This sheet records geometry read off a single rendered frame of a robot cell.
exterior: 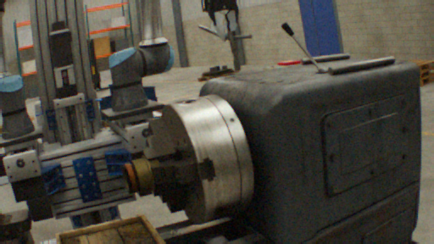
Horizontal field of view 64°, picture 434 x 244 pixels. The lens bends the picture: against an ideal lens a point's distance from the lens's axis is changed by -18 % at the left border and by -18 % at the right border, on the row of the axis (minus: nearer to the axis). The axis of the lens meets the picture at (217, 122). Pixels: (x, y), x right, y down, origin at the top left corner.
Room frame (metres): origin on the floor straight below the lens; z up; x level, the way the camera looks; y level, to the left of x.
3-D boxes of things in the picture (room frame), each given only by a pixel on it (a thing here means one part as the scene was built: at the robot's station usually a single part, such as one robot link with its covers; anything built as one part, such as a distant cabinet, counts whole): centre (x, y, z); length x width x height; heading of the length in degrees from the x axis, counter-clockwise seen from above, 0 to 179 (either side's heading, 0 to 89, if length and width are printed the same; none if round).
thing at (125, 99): (1.60, 0.33, 1.21); 0.15 x 0.15 x 0.10
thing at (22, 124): (1.40, 0.78, 1.21); 0.15 x 0.15 x 0.10
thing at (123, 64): (1.60, 0.32, 1.33); 0.13 x 0.12 x 0.14; 121
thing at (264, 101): (1.18, -0.30, 1.06); 0.59 x 0.48 x 0.39; 112
